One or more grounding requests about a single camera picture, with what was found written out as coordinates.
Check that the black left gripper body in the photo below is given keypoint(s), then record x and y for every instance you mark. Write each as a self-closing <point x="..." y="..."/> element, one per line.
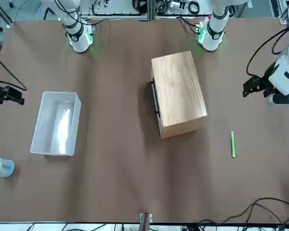
<point x="266" y="85"/>

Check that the green stick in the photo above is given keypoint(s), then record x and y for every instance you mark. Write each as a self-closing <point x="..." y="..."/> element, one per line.
<point x="232" y="144"/>

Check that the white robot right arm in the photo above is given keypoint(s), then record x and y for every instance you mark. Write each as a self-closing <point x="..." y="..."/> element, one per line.
<point x="79" y="41"/>

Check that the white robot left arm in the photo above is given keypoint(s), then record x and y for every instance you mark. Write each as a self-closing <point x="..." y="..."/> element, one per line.
<point x="214" y="36"/>

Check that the clear plastic box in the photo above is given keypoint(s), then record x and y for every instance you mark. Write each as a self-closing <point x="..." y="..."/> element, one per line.
<point x="55" y="120"/>

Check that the wooden drawer cabinet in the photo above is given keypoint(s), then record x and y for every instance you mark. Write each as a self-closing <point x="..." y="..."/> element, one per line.
<point x="178" y="91"/>

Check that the clear plastic pen cup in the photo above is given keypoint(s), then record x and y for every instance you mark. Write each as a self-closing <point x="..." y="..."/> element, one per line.
<point x="6" y="169"/>

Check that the aluminium frame rail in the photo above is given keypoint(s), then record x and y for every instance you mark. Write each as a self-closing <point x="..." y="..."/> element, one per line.
<point x="125" y="17"/>

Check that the metal mount bracket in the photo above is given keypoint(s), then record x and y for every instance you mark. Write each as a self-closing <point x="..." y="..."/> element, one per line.
<point x="145" y="217"/>

